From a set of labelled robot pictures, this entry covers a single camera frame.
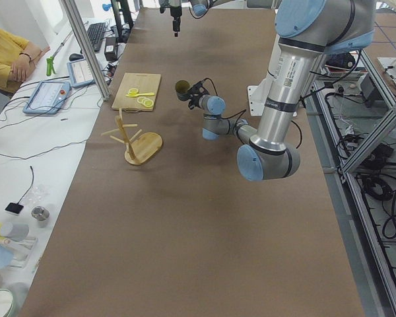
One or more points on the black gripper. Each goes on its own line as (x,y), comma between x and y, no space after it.
(194,98)
(175,14)

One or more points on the teal mug yellow inside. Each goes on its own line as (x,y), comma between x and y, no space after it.
(182,88)

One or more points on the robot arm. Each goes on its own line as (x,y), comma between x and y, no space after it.
(198,9)
(306,29)

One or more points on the wooden cup rack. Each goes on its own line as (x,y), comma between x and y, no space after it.
(140,147)

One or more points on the steel cup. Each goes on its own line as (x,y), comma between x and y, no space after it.
(41,215)

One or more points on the grey cup lying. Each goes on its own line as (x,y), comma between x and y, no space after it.
(14,231)

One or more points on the lemon slice end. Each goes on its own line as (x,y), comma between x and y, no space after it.
(149,105)

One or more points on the yellow plastic knife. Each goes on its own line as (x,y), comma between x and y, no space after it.
(140,94)

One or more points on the lemon slice middle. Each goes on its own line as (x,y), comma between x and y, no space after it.
(146,101)

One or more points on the wooden cutting board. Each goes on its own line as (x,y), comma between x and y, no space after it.
(145,82)

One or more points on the lemon slice top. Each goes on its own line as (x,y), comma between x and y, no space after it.
(140,99)

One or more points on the lemon slice under knife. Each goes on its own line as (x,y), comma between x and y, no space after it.
(133,92)

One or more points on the black power adapter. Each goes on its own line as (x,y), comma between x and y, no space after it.
(111,49)

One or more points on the black keyboard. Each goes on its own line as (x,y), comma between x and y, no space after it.
(96,32)

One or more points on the black computer mouse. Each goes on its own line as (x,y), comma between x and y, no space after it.
(75,57)

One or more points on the blue teach pendant far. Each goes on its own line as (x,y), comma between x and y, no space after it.
(79,73)

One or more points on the blue teach pendant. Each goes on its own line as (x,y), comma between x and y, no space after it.
(79,73)
(48,98)

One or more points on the green grabber tool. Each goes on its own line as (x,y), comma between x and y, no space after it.
(50,66)

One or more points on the brown table mat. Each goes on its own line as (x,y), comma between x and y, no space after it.
(185,234)

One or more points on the blue teach pendant near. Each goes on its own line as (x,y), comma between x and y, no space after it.
(48,98)

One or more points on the person in yellow shirt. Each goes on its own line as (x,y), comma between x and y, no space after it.
(18,60)

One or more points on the small black pad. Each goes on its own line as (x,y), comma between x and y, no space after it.
(14,208)

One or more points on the clear plastic tray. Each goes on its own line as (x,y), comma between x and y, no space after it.
(21,250)

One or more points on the green rimmed bowl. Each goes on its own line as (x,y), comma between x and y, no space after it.
(7,303)

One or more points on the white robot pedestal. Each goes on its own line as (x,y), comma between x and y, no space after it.
(257,95)

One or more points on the aluminium frame post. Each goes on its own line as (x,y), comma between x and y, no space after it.
(80,33)

